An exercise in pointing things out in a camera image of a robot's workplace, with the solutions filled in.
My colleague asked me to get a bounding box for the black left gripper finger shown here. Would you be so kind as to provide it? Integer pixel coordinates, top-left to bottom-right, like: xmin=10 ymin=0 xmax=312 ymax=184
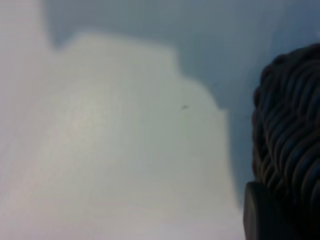
xmin=242 ymin=181 xmax=320 ymax=240

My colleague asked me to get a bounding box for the dark brown woven basket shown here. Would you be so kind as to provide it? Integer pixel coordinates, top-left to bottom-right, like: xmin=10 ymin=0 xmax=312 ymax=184
xmin=251 ymin=42 xmax=320 ymax=203

